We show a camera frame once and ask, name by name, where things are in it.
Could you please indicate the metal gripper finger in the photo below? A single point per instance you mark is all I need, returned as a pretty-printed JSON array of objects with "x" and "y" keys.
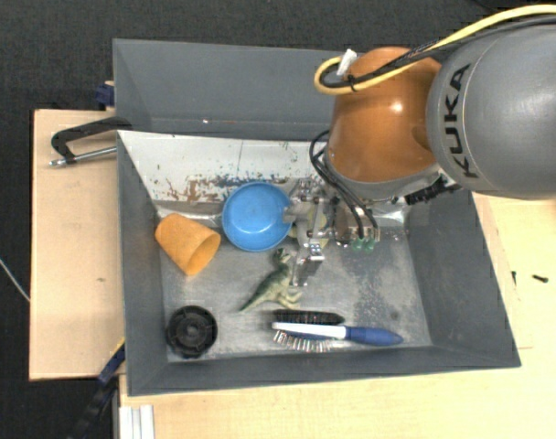
[
  {"x": 315, "y": 252},
  {"x": 301, "y": 197}
]

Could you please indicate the pale yellow round thing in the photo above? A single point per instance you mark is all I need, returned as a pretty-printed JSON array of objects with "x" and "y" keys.
[{"x": 322, "y": 223}]

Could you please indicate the blue bowl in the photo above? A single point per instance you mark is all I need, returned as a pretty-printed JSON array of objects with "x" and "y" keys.
[{"x": 253, "y": 217}]

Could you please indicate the green toy dinosaur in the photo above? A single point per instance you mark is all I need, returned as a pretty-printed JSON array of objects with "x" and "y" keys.
[{"x": 273, "y": 286}]

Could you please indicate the blue and white brush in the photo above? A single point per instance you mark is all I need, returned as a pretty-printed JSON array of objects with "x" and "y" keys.
[{"x": 333, "y": 332}]

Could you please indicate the grey metal bin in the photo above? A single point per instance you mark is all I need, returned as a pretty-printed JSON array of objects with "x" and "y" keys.
[{"x": 259, "y": 85}]

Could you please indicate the orange cup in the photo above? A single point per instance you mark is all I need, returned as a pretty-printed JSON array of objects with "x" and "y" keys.
[{"x": 186, "y": 243}]

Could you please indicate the small black screw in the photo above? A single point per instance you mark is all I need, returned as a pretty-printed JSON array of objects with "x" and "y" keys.
[{"x": 541, "y": 279}]

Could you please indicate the pale wood board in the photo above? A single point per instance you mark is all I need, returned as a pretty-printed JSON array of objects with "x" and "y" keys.
[{"x": 74, "y": 245}]

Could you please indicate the black cylinder on white bracket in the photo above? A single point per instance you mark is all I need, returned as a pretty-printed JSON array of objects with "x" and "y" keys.
[{"x": 426, "y": 194}]

